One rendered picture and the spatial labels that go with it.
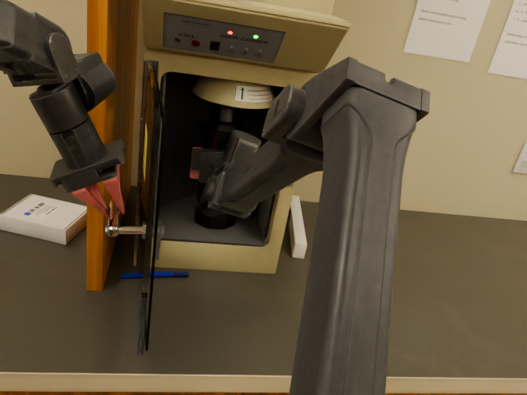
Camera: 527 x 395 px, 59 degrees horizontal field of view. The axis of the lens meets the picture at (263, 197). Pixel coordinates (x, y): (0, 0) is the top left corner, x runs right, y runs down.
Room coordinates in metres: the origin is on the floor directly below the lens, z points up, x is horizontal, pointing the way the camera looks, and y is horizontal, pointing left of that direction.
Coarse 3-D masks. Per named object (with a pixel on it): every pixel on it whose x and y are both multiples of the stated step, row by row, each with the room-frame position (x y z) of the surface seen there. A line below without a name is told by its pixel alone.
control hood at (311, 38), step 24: (144, 0) 0.72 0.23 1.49; (168, 0) 0.72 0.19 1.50; (192, 0) 0.73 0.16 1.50; (216, 0) 0.74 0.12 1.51; (240, 0) 0.81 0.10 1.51; (144, 24) 0.76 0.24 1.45; (240, 24) 0.77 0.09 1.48; (264, 24) 0.77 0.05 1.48; (288, 24) 0.77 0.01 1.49; (312, 24) 0.77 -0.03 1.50; (336, 24) 0.78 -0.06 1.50; (168, 48) 0.80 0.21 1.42; (288, 48) 0.81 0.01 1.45; (312, 48) 0.81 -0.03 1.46; (336, 48) 0.82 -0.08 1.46
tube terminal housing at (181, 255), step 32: (256, 0) 0.86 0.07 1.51; (288, 0) 0.88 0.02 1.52; (320, 0) 0.89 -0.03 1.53; (160, 64) 0.83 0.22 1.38; (192, 64) 0.84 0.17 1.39; (224, 64) 0.86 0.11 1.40; (256, 64) 0.87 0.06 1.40; (288, 192) 0.89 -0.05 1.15; (160, 256) 0.84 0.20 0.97; (192, 256) 0.85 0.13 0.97; (224, 256) 0.87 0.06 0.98; (256, 256) 0.88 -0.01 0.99
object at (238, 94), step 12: (204, 84) 0.91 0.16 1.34; (216, 84) 0.89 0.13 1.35; (228, 84) 0.89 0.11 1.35; (240, 84) 0.89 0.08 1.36; (252, 84) 0.90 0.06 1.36; (204, 96) 0.89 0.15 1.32; (216, 96) 0.88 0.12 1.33; (228, 96) 0.88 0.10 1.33; (240, 96) 0.88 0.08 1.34; (252, 96) 0.89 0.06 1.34; (264, 96) 0.91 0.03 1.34; (252, 108) 0.88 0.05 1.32; (264, 108) 0.91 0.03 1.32
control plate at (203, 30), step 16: (176, 16) 0.75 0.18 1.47; (176, 32) 0.77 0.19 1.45; (192, 32) 0.77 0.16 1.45; (208, 32) 0.78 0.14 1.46; (224, 32) 0.78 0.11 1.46; (240, 32) 0.78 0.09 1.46; (256, 32) 0.78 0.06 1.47; (272, 32) 0.78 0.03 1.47; (176, 48) 0.80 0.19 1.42; (192, 48) 0.80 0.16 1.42; (208, 48) 0.80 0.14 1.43; (224, 48) 0.81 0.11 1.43; (240, 48) 0.81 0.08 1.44; (256, 48) 0.81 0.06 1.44; (272, 48) 0.81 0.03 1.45
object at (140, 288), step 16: (144, 112) 0.76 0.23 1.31; (144, 128) 0.73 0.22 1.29; (144, 192) 0.61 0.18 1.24; (144, 208) 0.58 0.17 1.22; (144, 224) 0.56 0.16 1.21; (144, 240) 0.54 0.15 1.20; (144, 256) 0.52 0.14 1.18; (144, 272) 0.52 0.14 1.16; (144, 288) 0.52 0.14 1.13; (144, 304) 0.52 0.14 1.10; (144, 320) 0.52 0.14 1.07
